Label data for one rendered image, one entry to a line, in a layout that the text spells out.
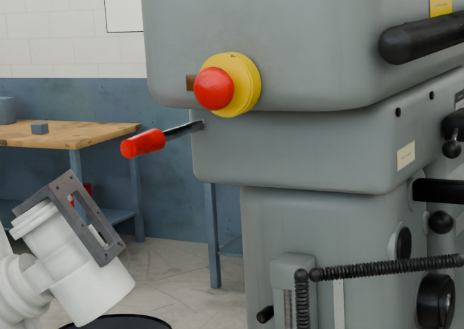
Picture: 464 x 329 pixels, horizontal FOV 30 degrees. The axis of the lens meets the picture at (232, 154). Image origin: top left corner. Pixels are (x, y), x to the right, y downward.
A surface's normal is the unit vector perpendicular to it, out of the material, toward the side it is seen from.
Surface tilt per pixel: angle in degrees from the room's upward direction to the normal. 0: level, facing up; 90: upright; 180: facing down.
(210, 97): 94
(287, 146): 90
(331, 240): 90
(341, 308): 90
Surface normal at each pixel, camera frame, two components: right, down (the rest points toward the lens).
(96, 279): 0.34, -0.13
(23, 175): -0.48, 0.20
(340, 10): 0.18, 0.18
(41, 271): -0.12, 0.20
